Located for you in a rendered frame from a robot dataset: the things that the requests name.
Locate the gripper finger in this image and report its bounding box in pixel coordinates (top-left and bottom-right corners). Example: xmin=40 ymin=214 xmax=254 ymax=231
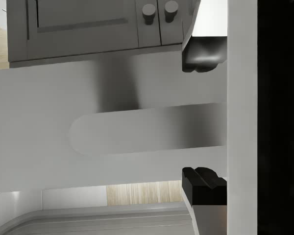
xmin=181 ymin=166 xmax=228 ymax=235
xmin=181 ymin=0 xmax=228 ymax=73

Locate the white cabinet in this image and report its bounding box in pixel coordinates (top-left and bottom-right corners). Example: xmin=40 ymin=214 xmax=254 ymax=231
xmin=6 ymin=0 xmax=201 ymax=69

